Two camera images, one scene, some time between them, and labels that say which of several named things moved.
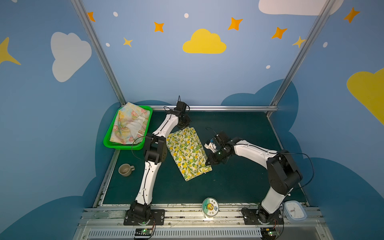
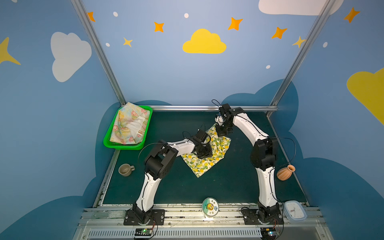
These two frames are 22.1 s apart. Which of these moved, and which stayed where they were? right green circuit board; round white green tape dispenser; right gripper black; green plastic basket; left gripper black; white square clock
Moved: right gripper black; left gripper black
Stayed: round white green tape dispenser; right green circuit board; green plastic basket; white square clock
